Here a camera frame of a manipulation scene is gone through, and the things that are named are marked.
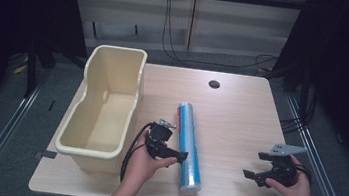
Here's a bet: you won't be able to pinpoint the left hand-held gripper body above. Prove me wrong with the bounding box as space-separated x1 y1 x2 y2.
142 117 179 162

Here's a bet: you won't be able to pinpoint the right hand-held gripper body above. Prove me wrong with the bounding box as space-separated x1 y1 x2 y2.
253 141 308 192

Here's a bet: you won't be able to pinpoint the blue and white roll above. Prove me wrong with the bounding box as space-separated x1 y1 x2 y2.
166 100 213 196

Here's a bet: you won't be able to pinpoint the person's right hand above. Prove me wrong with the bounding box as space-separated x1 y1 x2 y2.
262 152 320 196

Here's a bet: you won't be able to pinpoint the person's left hand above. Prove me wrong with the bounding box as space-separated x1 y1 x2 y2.
120 143 180 196

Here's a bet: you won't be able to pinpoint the cream plastic bin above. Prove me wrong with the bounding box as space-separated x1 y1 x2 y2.
51 40 150 179

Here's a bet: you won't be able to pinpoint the black floor tape piece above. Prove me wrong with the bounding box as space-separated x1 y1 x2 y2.
33 148 59 161

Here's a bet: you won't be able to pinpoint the black metal stand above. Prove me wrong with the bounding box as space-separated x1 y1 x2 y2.
21 41 58 101

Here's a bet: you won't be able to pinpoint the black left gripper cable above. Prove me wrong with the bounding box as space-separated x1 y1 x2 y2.
118 118 157 187

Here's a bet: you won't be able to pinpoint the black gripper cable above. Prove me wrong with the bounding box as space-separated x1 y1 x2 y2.
118 118 157 187
291 162 315 186

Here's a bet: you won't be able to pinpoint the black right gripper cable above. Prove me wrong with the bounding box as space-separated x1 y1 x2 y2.
291 162 315 186

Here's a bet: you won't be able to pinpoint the black floor cable bundle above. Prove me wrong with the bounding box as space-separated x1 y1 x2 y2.
278 90 318 138

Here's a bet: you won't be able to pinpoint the black table cable hole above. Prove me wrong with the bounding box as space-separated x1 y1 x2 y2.
207 79 222 90

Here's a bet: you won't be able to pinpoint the black cables along wall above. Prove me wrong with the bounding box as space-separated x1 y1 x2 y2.
158 0 287 79

